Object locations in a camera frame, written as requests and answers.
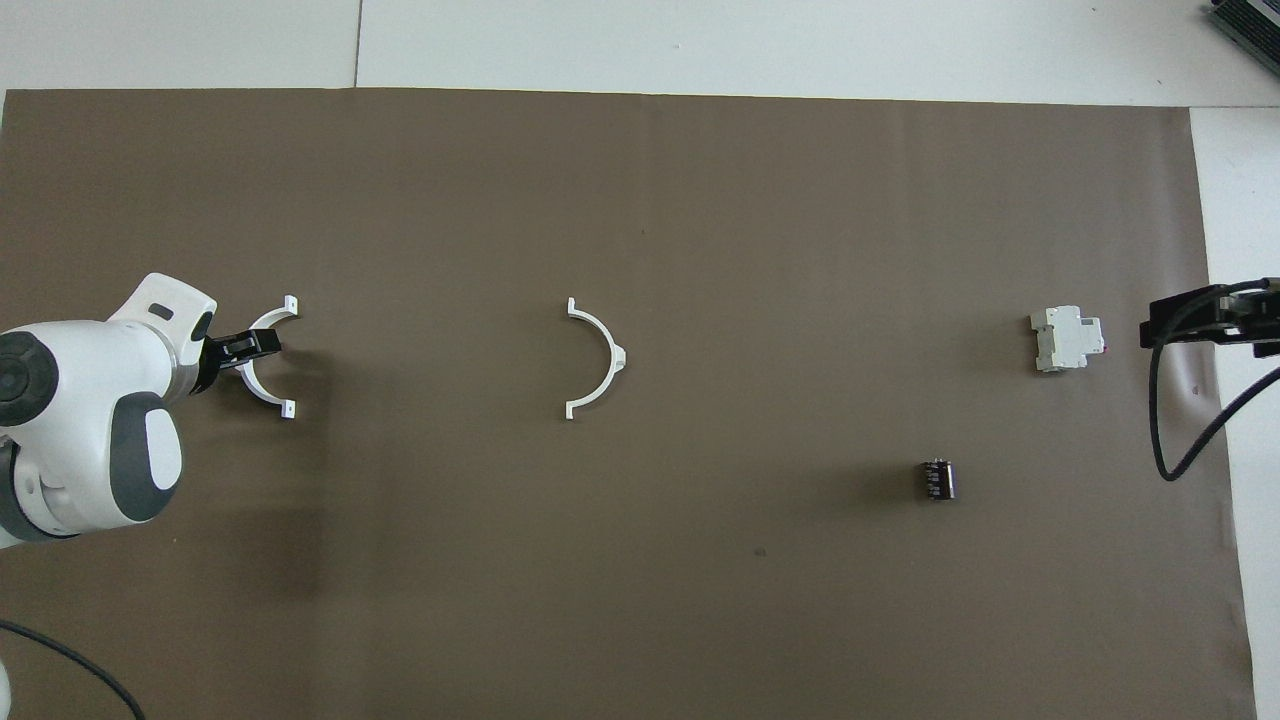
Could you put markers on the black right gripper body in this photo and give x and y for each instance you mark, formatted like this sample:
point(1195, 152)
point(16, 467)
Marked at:
point(1260, 310)

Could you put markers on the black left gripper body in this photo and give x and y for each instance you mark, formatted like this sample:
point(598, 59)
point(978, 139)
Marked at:
point(205, 365)

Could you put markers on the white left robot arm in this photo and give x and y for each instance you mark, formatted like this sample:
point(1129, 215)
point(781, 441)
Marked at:
point(80, 400)

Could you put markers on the white circuit breaker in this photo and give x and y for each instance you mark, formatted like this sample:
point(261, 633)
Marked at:
point(1065, 340)

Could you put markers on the grey finned device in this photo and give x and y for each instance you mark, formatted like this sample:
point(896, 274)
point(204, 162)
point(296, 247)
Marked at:
point(1255, 20)

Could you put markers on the black cylindrical capacitor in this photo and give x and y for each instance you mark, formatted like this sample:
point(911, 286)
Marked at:
point(937, 480)

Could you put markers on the brown paper mat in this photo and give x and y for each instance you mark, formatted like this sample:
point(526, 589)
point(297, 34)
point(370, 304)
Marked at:
point(640, 250)

